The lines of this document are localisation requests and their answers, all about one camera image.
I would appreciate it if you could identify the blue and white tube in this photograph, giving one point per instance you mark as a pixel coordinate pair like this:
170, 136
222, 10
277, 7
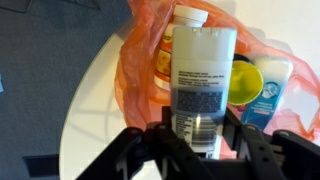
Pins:
270, 96

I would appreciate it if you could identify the red plastic bag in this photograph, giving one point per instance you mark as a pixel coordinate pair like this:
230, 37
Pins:
136, 83

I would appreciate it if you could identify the white and blue bottle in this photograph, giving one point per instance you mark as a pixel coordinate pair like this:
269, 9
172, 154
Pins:
201, 66

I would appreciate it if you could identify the orange bottle white cap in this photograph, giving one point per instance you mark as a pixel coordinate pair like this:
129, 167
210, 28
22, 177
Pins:
190, 15

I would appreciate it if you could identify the yellow cap bottle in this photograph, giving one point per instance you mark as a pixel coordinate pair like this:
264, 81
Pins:
245, 83

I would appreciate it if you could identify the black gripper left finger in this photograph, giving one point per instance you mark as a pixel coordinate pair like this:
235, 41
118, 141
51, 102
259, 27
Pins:
150, 153

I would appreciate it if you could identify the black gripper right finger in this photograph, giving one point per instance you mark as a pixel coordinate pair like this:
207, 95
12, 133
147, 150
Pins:
283, 156

